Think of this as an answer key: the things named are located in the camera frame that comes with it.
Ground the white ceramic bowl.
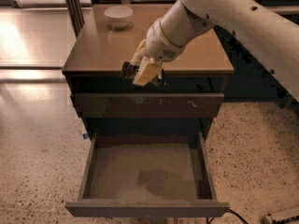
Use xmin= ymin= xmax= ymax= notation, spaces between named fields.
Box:
xmin=104 ymin=6 xmax=133 ymax=29

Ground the white power strip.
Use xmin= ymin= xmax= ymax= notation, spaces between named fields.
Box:
xmin=262 ymin=206 xmax=299 ymax=224

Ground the black rxbar chocolate bar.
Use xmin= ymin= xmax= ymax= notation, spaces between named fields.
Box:
xmin=120 ymin=62 xmax=164 ymax=87

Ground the closed top drawer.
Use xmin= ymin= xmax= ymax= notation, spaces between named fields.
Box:
xmin=72 ymin=93 xmax=224 ymax=119

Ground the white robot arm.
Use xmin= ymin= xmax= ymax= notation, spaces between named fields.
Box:
xmin=130 ymin=0 xmax=299 ymax=100

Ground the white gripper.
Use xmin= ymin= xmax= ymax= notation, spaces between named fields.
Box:
xmin=130 ymin=18 xmax=185 ymax=86

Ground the blue tape piece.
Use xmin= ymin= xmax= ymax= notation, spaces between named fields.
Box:
xmin=82 ymin=133 xmax=89 ymax=139

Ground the open middle drawer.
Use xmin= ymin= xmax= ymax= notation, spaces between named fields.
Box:
xmin=65 ymin=133 xmax=230 ymax=217

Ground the black floor cable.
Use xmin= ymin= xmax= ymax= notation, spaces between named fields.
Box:
xmin=206 ymin=207 xmax=249 ymax=224

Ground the brown wooden drawer cabinet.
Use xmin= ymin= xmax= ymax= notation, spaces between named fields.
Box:
xmin=62 ymin=3 xmax=235 ymax=224

